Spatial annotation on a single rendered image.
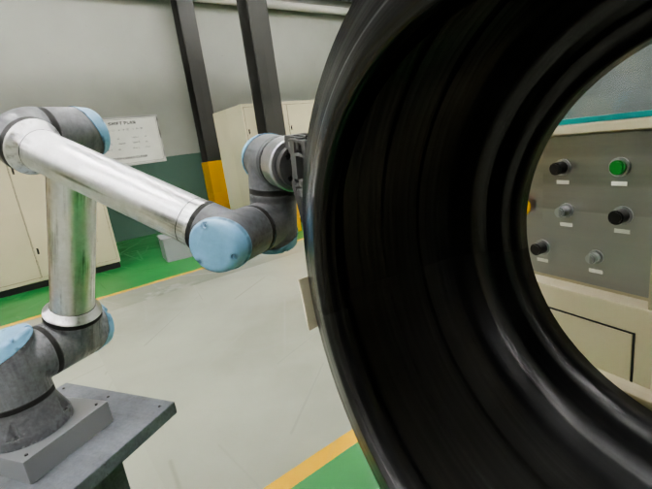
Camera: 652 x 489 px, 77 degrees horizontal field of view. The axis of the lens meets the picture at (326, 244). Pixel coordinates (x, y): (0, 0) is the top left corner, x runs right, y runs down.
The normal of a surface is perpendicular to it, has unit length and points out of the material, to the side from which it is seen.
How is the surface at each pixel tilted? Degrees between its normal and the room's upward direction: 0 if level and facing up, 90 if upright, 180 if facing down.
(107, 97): 90
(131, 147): 90
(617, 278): 90
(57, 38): 90
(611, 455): 37
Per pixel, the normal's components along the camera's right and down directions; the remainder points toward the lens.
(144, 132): 0.60, 0.12
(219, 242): -0.33, 0.32
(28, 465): 0.91, -0.02
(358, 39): -0.92, 0.04
